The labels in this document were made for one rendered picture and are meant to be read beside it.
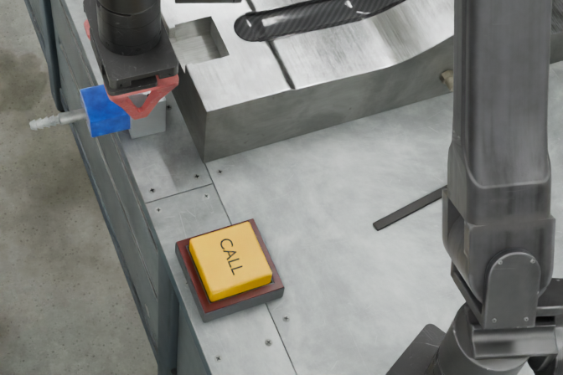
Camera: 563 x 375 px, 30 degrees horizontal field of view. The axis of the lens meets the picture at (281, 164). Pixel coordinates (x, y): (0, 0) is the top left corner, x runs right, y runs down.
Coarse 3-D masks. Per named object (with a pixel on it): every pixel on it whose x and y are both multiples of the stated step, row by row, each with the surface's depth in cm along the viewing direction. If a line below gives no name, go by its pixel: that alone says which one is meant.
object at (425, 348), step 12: (432, 324) 84; (420, 336) 83; (432, 336) 83; (408, 348) 82; (420, 348) 82; (432, 348) 83; (396, 360) 82; (408, 360) 82; (420, 360) 82; (432, 360) 78; (396, 372) 81; (408, 372) 81; (420, 372) 81; (432, 372) 78
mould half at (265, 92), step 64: (256, 0) 107; (448, 0) 106; (192, 64) 101; (256, 64) 102; (320, 64) 104; (384, 64) 105; (448, 64) 109; (192, 128) 106; (256, 128) 104; (320, 128) 109
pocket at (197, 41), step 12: (180, 24) 104; (192, 24) 105; (204, 24) 106; (180, 36) 106; (192, 36) 107; (204, 36) 107; (216, 36) 105; (180, 48) 106; (192, 48) 106; (204, 48) 106; (216, 48) 106; (180, 60) 103; (192, 60) 105; (204, 60) 105
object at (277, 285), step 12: (252, 228) 100; (180, 240) 99; (180, 252) 98; (264, 252) 99; (192, 264) 97; (192, 276) 97; (276, 276) 98; (264, 288) 97; (276, 288) 97; (204, 300) 96; (228, 300) 96; (240, 300) 96; (204, 312) 95
